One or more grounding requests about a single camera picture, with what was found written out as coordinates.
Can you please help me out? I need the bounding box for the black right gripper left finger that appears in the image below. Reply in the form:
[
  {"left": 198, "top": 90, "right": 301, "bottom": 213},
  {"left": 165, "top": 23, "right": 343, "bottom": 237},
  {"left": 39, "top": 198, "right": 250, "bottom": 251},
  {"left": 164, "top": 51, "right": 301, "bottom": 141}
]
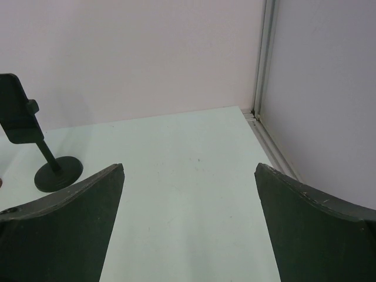
[{"left": 1, "top": 164, "right": 125, "bottom": 281}]

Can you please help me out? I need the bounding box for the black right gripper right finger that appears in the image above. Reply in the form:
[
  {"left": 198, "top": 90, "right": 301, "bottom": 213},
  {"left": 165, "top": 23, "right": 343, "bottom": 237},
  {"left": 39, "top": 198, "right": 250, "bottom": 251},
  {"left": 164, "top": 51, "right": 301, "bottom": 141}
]
[{"left": 254, "top": 163, "right": 375, "bottom": 281}]

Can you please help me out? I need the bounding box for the black phone stand round base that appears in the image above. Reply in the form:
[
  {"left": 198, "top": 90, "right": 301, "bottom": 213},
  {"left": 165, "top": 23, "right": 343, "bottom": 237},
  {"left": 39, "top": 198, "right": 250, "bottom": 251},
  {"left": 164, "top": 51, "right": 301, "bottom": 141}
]
[{"left": 0, "top": 99, "right": 84, "bottom": 193}]

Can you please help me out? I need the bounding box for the black smartphone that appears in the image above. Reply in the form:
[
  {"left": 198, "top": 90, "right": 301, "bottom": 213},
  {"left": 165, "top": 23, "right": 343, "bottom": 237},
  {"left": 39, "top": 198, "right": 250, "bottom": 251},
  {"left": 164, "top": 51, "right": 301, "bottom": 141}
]
[{"left": 1, "top": 73, "right": 44, "bottom": 144}]

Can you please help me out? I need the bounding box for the aluminium frame post right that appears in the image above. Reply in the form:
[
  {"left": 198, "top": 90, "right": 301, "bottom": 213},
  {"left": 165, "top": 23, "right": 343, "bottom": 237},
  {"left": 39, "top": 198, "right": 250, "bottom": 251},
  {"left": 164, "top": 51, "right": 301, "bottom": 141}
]
[{"left": 247, "top": 0, "right": 302, "bottom": 181}]

